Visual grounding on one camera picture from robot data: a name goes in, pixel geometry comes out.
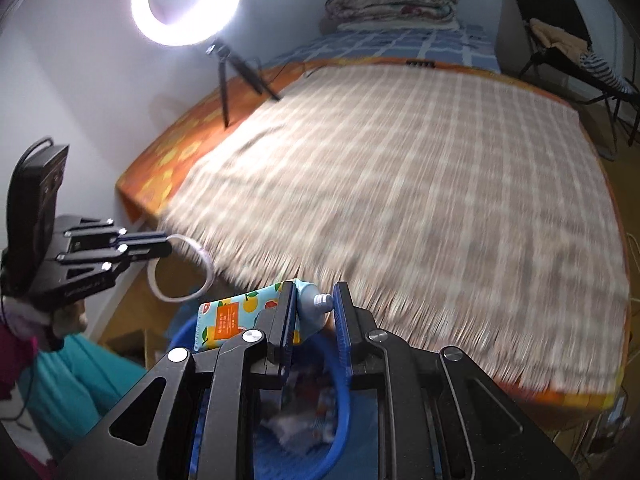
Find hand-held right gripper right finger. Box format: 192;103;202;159
332;281;576;480

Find person's left hand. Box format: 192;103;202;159
7;297;89;342

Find pile of crumpled wrappers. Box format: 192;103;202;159
256;364;342;453

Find folded floral quilt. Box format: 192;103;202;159
325;0;460;26

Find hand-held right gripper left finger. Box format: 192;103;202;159
60;281;301;480

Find blue bin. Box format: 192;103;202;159
167;317;357;480

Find striped cloth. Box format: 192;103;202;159
579;50;634;92

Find beige plaid blanket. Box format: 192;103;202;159
157;62;631;396

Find black folding chair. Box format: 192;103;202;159
505;0;640;162

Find teal fruit-print toothpaste tube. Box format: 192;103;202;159
197;277;335;351

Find ring light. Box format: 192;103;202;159
131;0;247;46

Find blue checked bedsheet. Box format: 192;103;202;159
272;22;501;73

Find white folded sheet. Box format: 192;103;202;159
320;16;459;32

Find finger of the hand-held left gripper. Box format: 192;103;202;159
65;225;169;252
56;241;174;282

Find tan garment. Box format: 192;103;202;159
529;17;592;59

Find person's teal clothing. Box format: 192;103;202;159
20;332;152;467

